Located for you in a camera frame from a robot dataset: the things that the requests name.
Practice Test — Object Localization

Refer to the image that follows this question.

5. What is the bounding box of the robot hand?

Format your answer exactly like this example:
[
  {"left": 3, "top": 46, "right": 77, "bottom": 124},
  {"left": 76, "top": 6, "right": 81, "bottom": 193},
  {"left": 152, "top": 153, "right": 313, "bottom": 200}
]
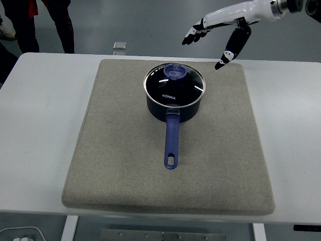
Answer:
[{"left": 182, "top": 0, "right": 273, "bottom": 71}]

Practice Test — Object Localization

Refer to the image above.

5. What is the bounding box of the grey metal plate with screws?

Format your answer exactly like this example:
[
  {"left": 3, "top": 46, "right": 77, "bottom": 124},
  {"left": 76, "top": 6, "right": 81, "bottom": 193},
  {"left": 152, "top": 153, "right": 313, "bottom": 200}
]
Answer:
[{"left": 101, "top": 228, "right": 227, "bottom": 241}]

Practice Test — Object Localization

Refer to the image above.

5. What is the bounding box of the person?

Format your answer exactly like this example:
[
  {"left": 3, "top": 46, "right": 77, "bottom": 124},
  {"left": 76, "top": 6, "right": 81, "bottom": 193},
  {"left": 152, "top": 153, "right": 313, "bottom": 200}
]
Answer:
[
  {"left": 4, "top": 0, "right": 75, "bottom": 54},
  {"left": 0, "top": 15, "right": 19, "bottom": 85}
]

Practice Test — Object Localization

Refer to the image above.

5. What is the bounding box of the beige fabric mat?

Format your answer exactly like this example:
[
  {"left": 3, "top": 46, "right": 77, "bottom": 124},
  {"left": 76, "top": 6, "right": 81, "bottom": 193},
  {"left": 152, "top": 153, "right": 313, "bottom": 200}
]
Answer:
[{"left": 62, "top": 59, "right": 276, "bottom": 216}]

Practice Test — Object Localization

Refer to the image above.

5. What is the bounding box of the black flat device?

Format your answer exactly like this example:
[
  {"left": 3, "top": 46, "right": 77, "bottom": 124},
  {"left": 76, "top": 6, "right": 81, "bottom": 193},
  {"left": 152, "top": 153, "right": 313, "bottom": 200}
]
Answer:
[{"left": 293, "top": 224, "right": 321, "bottom": 232}]

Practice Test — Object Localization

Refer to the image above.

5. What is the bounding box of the dark pot with blue handle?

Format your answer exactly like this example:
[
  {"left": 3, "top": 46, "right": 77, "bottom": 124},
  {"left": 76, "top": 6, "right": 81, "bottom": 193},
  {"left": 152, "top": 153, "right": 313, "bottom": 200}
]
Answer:
[{"left": 145, "top": 91, "right": 203, "bottom": 170}]

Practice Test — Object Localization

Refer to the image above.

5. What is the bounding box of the glass lid with blue knob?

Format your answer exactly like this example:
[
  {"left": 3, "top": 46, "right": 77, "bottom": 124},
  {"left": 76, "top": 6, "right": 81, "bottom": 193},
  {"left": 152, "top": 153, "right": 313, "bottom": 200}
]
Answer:
[{"left": 143, "top": 62, "right": 206, "bottom": 107}]

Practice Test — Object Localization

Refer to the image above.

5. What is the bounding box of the white table leg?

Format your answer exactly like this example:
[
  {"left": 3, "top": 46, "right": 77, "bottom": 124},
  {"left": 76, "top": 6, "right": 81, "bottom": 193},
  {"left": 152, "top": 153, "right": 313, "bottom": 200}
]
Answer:
[
  {"left": 252, "top": 222, "right": 267, "bottom": 241},
  {"left": 61, "top": 215, "right": 80, "bottom": 241}
]

